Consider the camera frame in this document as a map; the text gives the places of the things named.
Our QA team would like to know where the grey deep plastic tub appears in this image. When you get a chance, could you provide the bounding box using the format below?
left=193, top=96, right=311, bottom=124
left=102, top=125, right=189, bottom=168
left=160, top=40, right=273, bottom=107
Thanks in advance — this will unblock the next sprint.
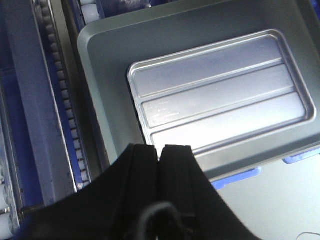
left=77, top=0, right=320, bottom=179

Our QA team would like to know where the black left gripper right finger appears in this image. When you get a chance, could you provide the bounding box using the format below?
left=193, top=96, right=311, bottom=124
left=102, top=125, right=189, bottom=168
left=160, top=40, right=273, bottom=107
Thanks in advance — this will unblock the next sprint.
left=158, top=145, right=257, bottom=240

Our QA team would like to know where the silver metal tray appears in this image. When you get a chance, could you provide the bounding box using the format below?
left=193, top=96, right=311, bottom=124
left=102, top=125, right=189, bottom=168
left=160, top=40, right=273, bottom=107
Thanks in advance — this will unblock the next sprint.
left=127, top=29, right=317, bottom=155

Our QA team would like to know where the far right roller track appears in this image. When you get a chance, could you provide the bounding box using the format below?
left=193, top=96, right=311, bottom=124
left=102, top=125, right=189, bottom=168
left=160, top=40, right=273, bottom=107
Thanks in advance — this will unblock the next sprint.
left=32, top=0, right=90, bottom=190

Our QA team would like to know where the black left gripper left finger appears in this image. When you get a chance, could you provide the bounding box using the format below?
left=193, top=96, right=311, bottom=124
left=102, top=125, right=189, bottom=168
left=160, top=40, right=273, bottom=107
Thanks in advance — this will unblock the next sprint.
left=13, top=144, right=158, bottom=240

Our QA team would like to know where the right steel divider rail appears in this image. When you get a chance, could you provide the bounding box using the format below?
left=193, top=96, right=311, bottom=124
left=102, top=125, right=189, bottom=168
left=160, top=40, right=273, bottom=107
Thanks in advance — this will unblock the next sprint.
left=0, top=0, right=77, bottom=206

